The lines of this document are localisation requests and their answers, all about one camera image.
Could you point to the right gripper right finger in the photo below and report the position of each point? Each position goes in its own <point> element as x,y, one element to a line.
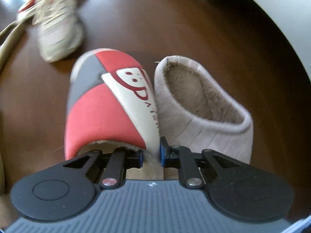
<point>184,160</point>

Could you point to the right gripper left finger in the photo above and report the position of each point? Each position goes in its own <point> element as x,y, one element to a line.
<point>120,161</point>

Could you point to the beige quilted slipper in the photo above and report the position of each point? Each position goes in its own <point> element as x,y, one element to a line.
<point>196,112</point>

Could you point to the red grey slipper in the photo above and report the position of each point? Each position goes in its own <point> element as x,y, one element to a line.
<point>27,11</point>
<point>111,103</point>

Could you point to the white pink sneaker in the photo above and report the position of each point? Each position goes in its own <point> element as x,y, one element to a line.
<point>59,31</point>

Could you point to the beige pump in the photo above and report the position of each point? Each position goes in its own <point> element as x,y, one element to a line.
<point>10,36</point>

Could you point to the white cabinet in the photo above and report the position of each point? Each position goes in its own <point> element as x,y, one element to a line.
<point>292,17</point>

